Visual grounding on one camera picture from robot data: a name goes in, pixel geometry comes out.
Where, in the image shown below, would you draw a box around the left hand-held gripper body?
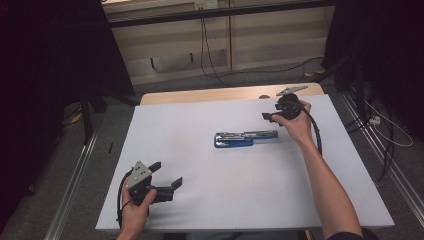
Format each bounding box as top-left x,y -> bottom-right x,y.
125,161 -> 158,206

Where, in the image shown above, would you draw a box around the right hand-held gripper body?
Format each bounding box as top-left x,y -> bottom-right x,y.
275,85 -> 309,121

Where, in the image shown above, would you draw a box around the blue stapler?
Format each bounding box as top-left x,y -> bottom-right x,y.
213,129 -> 279,149

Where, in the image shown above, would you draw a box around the person's right hand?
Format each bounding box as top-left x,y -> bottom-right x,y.
271,100 -> 316,147

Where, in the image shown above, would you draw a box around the person's left hand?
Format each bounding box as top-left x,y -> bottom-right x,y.
119,181 -> 158,235

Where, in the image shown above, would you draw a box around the white table cover sheet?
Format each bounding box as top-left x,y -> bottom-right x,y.
95,94 -> 395,233

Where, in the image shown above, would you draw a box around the beige wooden cabinet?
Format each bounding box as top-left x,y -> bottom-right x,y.
111,5 -> 334,86

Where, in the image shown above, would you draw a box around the black metal stand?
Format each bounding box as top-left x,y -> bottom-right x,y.
79,84 -> 141,146

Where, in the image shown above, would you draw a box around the person's grey trousers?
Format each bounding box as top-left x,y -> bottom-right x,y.
166,230 -> 314,240

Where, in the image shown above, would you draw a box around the black metal bar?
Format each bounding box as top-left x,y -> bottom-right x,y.
106,0 -> 336,29

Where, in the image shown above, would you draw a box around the black curtain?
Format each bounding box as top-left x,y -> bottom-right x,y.
321,0 -> 424,141
0,0 -> 136,228

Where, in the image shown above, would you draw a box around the left hand-held gripper cable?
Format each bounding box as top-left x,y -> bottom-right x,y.
116,169 -> 134,228

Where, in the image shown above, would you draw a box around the hand-held gripper cable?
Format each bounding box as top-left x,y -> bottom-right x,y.
116,169 -> 134,228
299,103 -> 324,156

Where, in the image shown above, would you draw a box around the black floor cable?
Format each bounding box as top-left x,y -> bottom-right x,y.
229,56 -> 325,77

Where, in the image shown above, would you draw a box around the right hand-held gripper cable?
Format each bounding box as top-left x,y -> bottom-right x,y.
299,103 -> 324,156

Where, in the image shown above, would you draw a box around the aluminium floor rail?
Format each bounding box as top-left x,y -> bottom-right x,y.
339,91 -> 424,218
44,129 -> 99,240

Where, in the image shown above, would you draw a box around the black hanging cable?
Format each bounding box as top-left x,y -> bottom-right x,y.
199,8 -> 234,88

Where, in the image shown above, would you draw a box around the black cable bundle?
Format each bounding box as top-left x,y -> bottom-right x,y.
344,83 -> 396,183

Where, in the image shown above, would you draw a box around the white cable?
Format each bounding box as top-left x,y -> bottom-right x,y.
363,99 -> 414,148

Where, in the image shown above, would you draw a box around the white wall socket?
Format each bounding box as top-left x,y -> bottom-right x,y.
194,0 -> 219,10

